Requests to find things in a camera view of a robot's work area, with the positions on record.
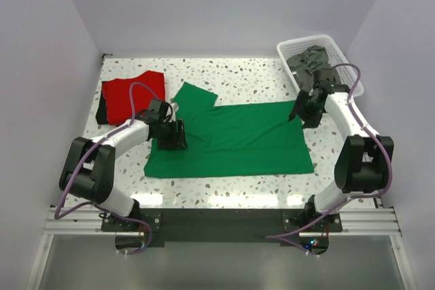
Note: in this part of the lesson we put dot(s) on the green t-shirt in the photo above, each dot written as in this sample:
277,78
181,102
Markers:
232,140

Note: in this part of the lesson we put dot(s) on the white plastic basket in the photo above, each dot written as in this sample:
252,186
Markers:
289,48

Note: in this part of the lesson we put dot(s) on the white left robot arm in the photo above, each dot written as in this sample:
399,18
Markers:
89,170

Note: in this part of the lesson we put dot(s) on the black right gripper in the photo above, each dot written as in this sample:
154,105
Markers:
298,104

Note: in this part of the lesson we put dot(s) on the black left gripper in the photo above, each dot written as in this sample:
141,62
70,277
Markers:
177,138

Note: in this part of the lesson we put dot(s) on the black folded t-shirt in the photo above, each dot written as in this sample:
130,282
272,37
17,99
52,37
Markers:
101,114

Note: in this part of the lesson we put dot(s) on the aluminium frame rail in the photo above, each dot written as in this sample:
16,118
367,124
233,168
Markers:
368,254

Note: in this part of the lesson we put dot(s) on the grey t-shirt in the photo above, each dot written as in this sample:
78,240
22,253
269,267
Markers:
306,63

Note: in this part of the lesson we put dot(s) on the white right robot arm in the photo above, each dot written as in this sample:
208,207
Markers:
363,168

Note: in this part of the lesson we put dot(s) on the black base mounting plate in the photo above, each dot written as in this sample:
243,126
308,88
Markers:
156,227

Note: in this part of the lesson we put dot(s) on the red folded t-shirt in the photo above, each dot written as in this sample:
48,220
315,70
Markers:
117,96

